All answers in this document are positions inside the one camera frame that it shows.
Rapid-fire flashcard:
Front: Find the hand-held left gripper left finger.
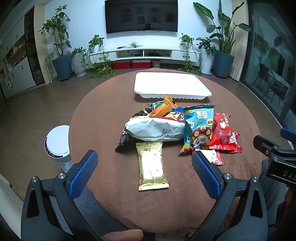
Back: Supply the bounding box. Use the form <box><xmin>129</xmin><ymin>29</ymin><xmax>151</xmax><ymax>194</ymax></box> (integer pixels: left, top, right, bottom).
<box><xmin>21</xmin><ymin>149</ymin><xmax>99</xmax><ymax>241</ymax></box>

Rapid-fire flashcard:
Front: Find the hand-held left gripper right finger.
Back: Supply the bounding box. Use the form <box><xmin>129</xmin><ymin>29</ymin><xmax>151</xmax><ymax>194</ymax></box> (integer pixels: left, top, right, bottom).
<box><xmin>191</xmin><ymin>151</ymin><xmax>270</xmax><ymax>241</ymax></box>

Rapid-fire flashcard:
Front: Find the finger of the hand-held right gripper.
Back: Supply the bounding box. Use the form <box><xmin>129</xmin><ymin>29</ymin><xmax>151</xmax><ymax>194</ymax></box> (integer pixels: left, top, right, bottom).
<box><xmin>280</xmin><ymin>127</ymin><xmax>296</xmax><ymax>149</ymax></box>
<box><xmin>253</xmin><ymin>135</ymin><xmax>281</xmax><ymax>159</ymax></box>

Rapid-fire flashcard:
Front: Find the red chocolate ball bag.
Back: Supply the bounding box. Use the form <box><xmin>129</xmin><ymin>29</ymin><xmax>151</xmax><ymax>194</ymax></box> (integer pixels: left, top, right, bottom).
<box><xmin>209</xmin><ymin>112</ymin><xmax>243</xmax><ymax>153</ymax></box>

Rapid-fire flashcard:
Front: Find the dark brown snack packet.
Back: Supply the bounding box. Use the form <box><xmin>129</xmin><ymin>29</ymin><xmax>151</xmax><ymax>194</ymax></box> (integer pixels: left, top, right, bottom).
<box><xmin>114</xmin><ymin>109</ymin><xmax>151</xmax><ymax>152</ymax></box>

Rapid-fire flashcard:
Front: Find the gold snack packet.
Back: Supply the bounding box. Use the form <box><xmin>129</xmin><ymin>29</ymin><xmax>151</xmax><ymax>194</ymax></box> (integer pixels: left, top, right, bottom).
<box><xmin>136</xmin><ymin>140</ymin><xmax>170</xmax><ymax>192</ymax></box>

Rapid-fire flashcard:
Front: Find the large white snack bag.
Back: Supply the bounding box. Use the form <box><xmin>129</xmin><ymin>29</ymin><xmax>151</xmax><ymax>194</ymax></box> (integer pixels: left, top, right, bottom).
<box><xmin>124</xmin><ymin>115</ymin><xmax>186</xmax><ymax>141</ymax></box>

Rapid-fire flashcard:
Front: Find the orange snack bar packet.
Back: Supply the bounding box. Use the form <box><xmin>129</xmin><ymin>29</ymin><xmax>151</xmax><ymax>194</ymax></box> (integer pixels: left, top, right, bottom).
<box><xmin>148</xmin><ymin>95</ymin><xmax>178</xmax><ymax>117</ymax></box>

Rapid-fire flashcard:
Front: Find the white foam tray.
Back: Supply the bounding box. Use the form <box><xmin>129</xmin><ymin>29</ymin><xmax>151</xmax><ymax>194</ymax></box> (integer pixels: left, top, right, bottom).
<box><xmin>134</xmin><ymin>72</ymin><xmax>212</xmax><ymax>100</ymax></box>

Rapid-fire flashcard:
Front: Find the person's left hand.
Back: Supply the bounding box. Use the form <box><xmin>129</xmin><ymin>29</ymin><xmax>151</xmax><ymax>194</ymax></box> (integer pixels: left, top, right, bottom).
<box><xmin>102</xmin><ymin>229</ymin><xmax>144</xmax><ymax>241</ymax></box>

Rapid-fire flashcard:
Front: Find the small white red snack packet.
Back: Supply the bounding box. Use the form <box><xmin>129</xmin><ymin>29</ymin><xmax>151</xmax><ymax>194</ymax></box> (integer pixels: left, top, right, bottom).
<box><xmin>194</xmin><ymin>149</ymin><xmax>224</xmax><ymax>166</ymax></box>

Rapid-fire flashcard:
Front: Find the blue cartoon chips bag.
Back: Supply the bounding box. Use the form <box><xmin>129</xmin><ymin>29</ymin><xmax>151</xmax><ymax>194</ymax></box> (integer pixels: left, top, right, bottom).
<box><xmin>179</xmin><ymin>104</ymin><xmax>215</xmax><ymax>155</ymax></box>

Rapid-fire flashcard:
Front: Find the red white cartoon snack packet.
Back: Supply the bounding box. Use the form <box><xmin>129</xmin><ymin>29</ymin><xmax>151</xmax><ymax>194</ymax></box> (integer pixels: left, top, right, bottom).
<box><xmin>166</xmin><ymin>111</ymin><xmax>185</xmax><ymax>123</ymax></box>

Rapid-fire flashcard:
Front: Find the dark glass door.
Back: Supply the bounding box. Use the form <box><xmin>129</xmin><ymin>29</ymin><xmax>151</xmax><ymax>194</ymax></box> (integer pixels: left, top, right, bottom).
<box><xmin>240</xmin><ymin>0</ymin><xmax>296</xmax><ymax>130</ymax></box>

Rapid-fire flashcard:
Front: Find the green striped snack packet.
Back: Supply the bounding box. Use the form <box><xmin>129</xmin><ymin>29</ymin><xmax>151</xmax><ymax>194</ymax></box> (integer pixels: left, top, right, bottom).
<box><xmin>147</xmin><ymin>100</ymin><xmax>165</xmax><ymax>109</ymax></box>

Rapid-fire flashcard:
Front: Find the white furniture piece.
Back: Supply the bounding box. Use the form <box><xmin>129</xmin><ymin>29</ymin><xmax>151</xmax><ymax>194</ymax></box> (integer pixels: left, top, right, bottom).
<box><xmin>0</xmin><ymin>174</ymin><xmax>25</xmax><ymax>241</ymax></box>

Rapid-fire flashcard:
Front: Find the large-leaf plant in blue pot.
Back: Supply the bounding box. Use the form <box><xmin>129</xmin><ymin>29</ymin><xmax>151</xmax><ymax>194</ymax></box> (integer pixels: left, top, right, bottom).
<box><xmin>194</xmin><ymin>0</ymin><xmax>251</xmax><ymax>78</ymax></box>

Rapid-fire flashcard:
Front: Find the bushy plant in white pot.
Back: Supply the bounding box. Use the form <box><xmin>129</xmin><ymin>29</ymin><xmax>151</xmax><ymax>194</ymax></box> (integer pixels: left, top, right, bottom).
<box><xmin>196</xmin><ymin>37</ymin><xmax>216</xmax><ymax>75</ymax></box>

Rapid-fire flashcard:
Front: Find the leafy plant in white pot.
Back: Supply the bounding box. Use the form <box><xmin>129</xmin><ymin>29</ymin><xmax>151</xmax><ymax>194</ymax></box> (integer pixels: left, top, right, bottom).
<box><xmin>70</xmin><ymin>47</ymin><xmax>87</xmax><ymax>77</ymax></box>

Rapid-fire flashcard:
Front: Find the small thin leafy plant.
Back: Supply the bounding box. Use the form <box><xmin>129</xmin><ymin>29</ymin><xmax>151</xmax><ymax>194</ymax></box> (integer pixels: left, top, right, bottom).
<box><xmin>44</xmin><ymin>49</ymin><xmax>56</xmax><ymax>81</ymax></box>

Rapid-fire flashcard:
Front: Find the white television cabinet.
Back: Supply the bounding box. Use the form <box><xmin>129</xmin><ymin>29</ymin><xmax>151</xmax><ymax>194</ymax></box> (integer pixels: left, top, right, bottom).
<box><xmin>91</xmin><ymin>47</ymin><xmax>200</xmax><ymax>67</ymax></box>

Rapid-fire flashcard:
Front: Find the hanging plant on cabinet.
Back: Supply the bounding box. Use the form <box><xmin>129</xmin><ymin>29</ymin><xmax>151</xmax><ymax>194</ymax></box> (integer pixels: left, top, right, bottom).
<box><xmin>179</xmin><ymin>32</ymin><xmax>200</xmax><ymax>72</ymax></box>

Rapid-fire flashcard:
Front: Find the beige curtain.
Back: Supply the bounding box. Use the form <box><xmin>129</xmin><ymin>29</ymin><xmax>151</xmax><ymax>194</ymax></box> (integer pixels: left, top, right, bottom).
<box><xmin>231</xmin><ymin>0</ymin><xmax>250</xmax><ymax>77</ymax></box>

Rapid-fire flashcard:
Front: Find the white wall cupboard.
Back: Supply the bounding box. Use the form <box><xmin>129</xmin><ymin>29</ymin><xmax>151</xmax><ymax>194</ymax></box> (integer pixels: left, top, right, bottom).
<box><xmin>0</xmin><ymin>6</ymin><xmax>47</xmax><ymax>102</ymax></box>

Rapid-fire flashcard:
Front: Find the tangle of cables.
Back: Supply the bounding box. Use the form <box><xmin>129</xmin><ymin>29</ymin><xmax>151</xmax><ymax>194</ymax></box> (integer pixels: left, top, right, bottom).
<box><xmin>117</xmin><ymin>42</ymin><xmax>144</xmax><ymax>49</ymax></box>

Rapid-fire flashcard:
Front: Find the wall television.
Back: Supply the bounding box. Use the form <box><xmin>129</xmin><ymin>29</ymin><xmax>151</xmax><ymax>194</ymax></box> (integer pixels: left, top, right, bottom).
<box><xmin>105</xmin><ymin>0</ymin><xmax>178</xmax><ymax>34</ymax></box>

